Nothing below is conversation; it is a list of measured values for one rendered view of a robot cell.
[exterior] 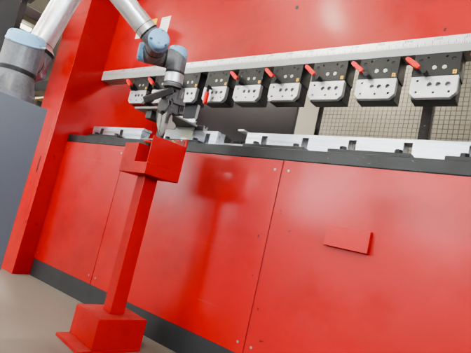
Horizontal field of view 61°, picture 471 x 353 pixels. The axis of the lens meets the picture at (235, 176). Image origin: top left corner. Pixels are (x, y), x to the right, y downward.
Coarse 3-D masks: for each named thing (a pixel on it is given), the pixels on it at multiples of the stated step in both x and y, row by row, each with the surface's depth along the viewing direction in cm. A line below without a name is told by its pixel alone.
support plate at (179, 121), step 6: (138, 108) 194; (144, 108) 191; (150, 108) 188; (156, 108) 185; (174, 120) 202; (180, 120) 199; (186, 120) 199; (180, 126) 211; (186, 126) 208; (192, 126) 205
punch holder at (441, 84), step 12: (420, 60) 143; (432, 60) 140; (444, 60) 138; (456, 60) 136; (420, 72) 142; (432, 72) 139; (444, 72) 137; (456, 72) 135; (420, 84) 141; (432, 84) 138; (444, 84) 136; (456, 84) 134; (420, 96) 140; (432, 96) 137; (444, 96) 135; (456, 96) 136
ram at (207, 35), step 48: (144, 0) 256; (192, 0) 228; (240, 0) 205; (288, 0) 186; (336, 0) 170; (384, 0) 157; (432, 0) 146; (192, 48) 218; (240, 48) 196; (288, 48) 179; (432, 48) 142
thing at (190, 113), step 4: (188, 104) 214; (192, 104) 212; (196, 104) 210; (184, 108) 215; (188, 108) 213; (192, 108) 211; (196, 108) 209; (184, 112) 214; (188, 112) 212; (192, 112) 210; (196, 112) 209; (184, 116) 213; (188, 116) 212; (192, 116) 210; (196, 116) 210; (188, 120) 212; (192, 120) 210
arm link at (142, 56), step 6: (138, 48) 157; (144, 48) 153; (138, 54) 155; (144, 54) 155; (138, 60) 158; (144, 60) 157; (150, 60) 156; (156, 60) 156; (162, 60) 158; (162, 66) 160
